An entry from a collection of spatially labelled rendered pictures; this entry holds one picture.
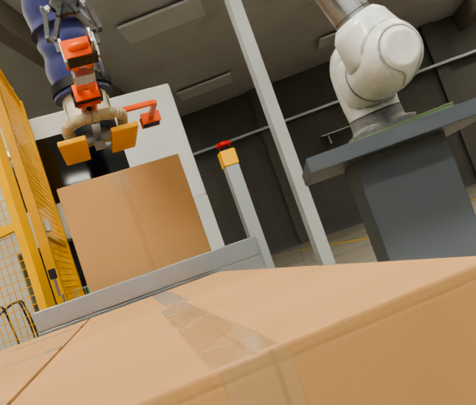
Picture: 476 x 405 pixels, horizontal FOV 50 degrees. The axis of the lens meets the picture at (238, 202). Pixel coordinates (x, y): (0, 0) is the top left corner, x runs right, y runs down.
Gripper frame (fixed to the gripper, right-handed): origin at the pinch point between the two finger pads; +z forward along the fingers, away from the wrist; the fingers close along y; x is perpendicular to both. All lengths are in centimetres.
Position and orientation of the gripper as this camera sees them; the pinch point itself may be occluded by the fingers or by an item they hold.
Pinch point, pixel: (80, 51)
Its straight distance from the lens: 153.7
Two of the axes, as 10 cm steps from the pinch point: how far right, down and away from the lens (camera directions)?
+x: 2.0, -1.4, -9.7
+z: 3.2, 9.4, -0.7
